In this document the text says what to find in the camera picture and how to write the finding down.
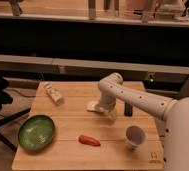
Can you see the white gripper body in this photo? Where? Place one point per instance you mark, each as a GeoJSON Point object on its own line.
{"type": "Point", "coordinates": [106, 103]}

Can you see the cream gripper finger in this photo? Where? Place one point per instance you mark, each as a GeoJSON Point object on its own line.
{"type": "Point", "coordinates": [112, 115]}

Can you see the white sponge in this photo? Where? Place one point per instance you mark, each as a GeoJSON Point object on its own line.
{"type": "Point", "coordinates": [93, 106]}

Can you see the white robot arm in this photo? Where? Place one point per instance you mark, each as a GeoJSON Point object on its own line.
{"type": "Point", "coordinates": [175, 113]}

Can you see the black rectangular remote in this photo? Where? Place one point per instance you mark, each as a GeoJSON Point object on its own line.
{"type": "Point", "coordinates": [128, 110]}

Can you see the white paper cup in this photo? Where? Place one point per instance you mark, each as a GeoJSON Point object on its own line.
{"type": "Point", "coordinates": [135, 136]}

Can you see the red chili pepper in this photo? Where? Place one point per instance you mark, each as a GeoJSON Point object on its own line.
{"type": "Point", "coordinates": [88, 140]}

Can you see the white tube bottle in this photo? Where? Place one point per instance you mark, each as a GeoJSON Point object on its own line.
{"type": "Point", "coordinates": [53, 93]}

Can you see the green plate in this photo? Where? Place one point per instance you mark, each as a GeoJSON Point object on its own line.
{"type": "Point", "coordinates": [36, 133]}

